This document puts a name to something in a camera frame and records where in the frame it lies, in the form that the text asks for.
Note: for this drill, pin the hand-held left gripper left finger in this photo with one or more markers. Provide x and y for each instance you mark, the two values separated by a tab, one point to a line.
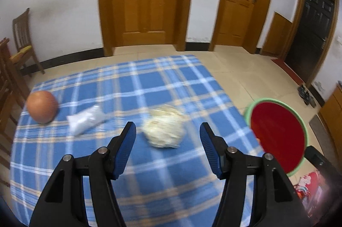
124	152

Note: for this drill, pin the black entrance door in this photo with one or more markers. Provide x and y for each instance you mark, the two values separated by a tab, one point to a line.
310	34

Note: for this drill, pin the orange fruit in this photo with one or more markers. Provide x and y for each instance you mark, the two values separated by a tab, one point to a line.
41	107

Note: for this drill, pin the wooden panel door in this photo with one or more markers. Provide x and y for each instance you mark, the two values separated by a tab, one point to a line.
145	2

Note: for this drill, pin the grey floor mat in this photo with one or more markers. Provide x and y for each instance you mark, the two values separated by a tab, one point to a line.
320	131

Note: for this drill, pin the white paper ball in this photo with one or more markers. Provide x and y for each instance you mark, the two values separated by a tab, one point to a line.
164	127

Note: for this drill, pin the yellow seat cushion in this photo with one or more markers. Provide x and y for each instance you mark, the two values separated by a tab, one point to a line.
22	52

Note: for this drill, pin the red printed bag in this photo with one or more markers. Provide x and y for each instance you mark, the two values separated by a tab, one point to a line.
307	184

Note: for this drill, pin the white plastic bag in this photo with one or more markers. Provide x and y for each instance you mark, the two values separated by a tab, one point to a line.
85	120

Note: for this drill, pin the red doormat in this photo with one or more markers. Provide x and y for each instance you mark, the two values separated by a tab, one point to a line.
287	70

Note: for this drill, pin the small wooden chair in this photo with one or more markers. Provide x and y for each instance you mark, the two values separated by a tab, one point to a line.
22	29

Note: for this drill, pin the red basin with green rim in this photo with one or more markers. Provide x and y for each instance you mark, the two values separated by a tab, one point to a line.
278	133

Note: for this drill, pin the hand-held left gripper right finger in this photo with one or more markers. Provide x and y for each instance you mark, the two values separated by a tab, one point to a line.
211	152

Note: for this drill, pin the low wooden wall cabinet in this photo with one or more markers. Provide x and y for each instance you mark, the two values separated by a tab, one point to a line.
276	34

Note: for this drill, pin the black shoe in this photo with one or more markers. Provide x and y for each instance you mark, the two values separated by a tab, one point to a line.
307	98
302	90

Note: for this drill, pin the grey slipper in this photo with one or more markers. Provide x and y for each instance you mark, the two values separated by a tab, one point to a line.
312	102

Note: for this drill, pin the large wooden chair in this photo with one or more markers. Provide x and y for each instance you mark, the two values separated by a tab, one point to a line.
8	88

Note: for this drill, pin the blue plaid tablecloth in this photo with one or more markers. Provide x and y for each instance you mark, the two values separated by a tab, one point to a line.
160	88

